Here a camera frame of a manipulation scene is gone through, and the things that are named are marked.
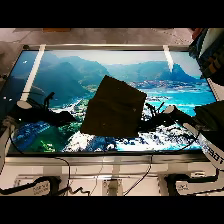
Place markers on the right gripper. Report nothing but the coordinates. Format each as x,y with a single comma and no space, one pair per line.
148,124

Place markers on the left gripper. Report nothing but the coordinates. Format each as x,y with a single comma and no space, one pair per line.
64,118

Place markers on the dark brown garment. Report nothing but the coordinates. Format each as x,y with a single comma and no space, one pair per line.
115,108

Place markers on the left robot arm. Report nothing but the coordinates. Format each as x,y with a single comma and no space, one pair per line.
25,106

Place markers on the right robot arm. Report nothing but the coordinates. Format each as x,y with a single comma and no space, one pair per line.
180,116

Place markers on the heap of clothes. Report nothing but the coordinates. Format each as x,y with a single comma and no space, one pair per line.
209,55

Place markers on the silver frame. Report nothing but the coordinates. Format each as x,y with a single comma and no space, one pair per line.
113,160

